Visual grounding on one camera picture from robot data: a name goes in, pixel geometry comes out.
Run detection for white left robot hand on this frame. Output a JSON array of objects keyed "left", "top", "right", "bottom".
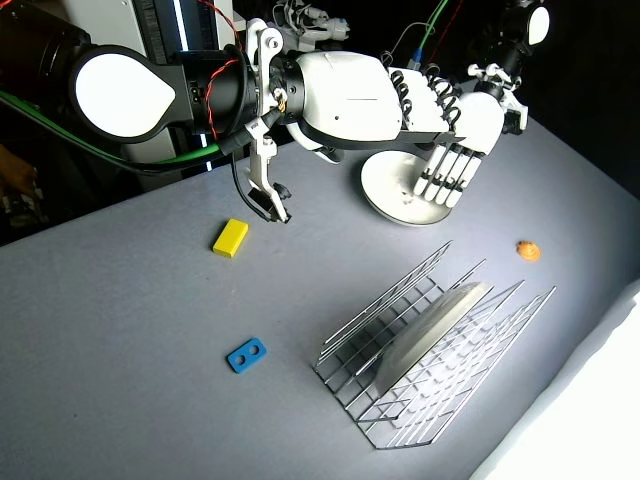
[{"left": 412, "top": 88, "right": 506, "bottom": 209}]

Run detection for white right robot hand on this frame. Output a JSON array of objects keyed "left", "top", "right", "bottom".
[{"left": 287, "top": 49, "right": 464, "bottom": 165}]

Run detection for white plate with dark rim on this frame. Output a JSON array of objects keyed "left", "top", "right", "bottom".
[{"left": 359, "top": 149, "right": 454, "bottom": 227}]

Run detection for white plate with small smudge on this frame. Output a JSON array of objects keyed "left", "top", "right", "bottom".
[{"left": 374, "top": 281, "right": 496, "bottom": 396}]

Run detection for spare white robot hand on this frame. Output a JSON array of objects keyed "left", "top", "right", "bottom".
[{"left": 264, "top": 0, "right": 351, "bottom": 52}]

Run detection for orange swirl cookie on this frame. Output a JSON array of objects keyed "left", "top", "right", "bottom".
[{"left": 516, "top": 239, "right": 542, "bottom": 263}]

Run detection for yellow rectangular block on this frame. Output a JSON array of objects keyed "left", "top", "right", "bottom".
[{"left": 212, "top": 218, "right": 250, "bottom": 259}]

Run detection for blue block with two holes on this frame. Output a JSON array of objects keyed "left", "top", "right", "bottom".
[{"left": 225, "top": 337, "right": 269, "bottom": 375}]

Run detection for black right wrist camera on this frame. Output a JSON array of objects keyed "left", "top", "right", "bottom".
[{"left": 247, "top": 182, "right": 294, "bottom": 225}]

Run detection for silver wire plate rack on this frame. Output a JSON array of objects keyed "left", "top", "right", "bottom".
[{"left": 313, "top": 240, "right": 557, "bottom": 450}]

